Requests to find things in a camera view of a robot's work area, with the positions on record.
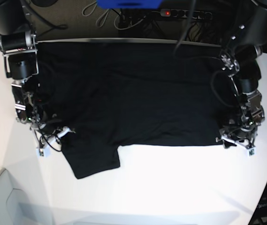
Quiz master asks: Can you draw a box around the white power strip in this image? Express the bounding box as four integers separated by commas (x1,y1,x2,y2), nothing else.
160,9,213,20

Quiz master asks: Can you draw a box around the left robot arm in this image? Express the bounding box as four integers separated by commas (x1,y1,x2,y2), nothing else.
210,0,267,155

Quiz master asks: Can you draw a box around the black t-shirt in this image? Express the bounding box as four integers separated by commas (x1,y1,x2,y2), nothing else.
37,42,236,179

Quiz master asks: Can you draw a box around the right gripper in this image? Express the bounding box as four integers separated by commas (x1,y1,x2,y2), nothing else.
31,124,76,150

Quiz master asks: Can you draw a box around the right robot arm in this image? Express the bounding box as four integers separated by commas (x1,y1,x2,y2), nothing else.
0,0,71,156

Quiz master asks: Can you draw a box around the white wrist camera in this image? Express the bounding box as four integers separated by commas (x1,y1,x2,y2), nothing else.
36,148,51,157
247,146,256,157

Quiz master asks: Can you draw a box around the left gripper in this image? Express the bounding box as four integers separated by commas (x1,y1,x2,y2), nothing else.
215,124,258,149

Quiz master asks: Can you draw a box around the blue box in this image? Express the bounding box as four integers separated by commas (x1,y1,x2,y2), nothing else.
97,0,162,9

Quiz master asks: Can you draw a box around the white bin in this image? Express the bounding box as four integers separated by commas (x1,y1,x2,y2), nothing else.
0,169,53,225

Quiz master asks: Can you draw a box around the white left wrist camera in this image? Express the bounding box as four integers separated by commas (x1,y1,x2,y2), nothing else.
247,146,256,157

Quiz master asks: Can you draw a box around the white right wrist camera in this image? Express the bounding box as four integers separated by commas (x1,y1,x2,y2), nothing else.
36,148,51,157

